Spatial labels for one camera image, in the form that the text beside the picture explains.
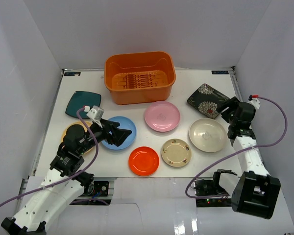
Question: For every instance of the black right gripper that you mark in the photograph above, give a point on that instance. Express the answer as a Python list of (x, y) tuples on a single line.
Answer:
[(232, 104)]

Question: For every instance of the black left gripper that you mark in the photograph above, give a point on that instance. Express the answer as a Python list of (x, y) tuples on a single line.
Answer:
[(110, 132)]

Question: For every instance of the black floral square plate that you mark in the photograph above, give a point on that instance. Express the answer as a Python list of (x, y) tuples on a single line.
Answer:
[(207, 100)]

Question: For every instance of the teal square plate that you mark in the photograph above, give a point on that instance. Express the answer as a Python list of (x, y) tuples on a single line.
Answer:
[(80, 99)]

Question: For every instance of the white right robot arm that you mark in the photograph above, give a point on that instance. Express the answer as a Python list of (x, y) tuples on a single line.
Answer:
[(255, 192)]

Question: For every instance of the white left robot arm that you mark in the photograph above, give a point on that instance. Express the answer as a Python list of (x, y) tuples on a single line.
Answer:
[(64, 181)]

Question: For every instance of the orange plastic bin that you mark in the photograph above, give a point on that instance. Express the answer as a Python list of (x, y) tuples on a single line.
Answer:
[(139, 77)]

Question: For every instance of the blue round plate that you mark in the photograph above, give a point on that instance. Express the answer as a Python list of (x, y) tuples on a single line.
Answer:
[(125, 123)]

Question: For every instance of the cream white round plate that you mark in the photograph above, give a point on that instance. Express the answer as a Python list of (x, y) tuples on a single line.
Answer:
[(208, 135)]

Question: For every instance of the orange round plate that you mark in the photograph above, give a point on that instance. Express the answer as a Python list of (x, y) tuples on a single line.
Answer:
[(143, 161)]

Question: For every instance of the pink round plate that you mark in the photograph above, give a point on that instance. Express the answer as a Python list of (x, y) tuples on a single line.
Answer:
[(162, 116)]

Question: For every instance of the beige floral round plate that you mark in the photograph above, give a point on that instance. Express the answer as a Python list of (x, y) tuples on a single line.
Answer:
[(176, 153)]

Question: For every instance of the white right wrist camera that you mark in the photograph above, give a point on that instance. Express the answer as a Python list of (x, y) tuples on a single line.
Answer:
[(253, 100)]

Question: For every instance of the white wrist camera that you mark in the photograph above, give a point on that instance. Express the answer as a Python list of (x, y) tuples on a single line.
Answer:
[(253, 100), (94, 113)]

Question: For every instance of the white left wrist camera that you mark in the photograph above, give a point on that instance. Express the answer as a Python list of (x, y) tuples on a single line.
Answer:
[(94, 113)]

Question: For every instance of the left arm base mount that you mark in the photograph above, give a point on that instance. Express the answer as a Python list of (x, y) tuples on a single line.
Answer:
[(101, 189)]

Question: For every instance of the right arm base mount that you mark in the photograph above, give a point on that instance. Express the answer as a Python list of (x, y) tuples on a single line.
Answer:
[(205, 187)]

